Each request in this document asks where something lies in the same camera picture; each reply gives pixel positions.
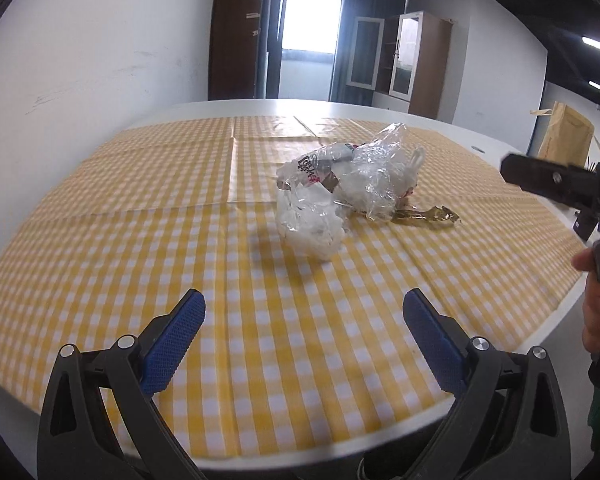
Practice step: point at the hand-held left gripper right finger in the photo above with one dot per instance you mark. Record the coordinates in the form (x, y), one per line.
(432, 340)

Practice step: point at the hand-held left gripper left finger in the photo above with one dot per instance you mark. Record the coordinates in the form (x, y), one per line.
(175, 340)

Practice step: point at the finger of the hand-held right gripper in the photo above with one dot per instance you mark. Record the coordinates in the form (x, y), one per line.
(540, 175)

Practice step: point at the gold foil wrapper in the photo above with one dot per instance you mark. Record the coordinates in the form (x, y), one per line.
(430, 215)

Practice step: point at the person's right hand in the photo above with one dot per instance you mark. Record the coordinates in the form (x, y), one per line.
(596, 310)

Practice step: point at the brown paper bag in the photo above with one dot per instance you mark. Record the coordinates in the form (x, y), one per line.
(565, 135)

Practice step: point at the yellow checkered tablecloth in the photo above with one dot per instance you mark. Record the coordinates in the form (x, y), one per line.
(180, 240)

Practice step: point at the brown glass door cabinet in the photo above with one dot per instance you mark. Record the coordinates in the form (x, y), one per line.
(430, 65)

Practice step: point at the crumpled clear plastic bag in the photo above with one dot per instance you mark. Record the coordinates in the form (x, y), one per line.
(380, 175)

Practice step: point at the printed crumpled wrapper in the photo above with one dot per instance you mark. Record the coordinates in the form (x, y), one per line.
(312, 165)

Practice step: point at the white framed glass door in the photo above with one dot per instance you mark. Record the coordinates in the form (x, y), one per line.
(365, 50)

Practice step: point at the bright balcony window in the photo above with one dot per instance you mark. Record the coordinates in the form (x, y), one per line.
(307, 20)

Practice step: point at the brown wooden wardrobe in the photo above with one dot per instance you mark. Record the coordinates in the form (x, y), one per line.
(235, 35)

